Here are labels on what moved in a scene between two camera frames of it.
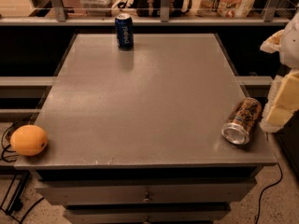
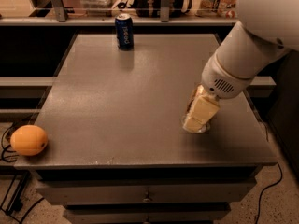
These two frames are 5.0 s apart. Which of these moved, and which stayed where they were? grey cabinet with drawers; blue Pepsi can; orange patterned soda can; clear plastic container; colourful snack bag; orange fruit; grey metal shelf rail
Moved: orange patterned soda can
Stayed: blue Pepsi can; orange fruit; grey metal shelf rail; clear plastic container; grey cabinet with drawers; colourful snack bag
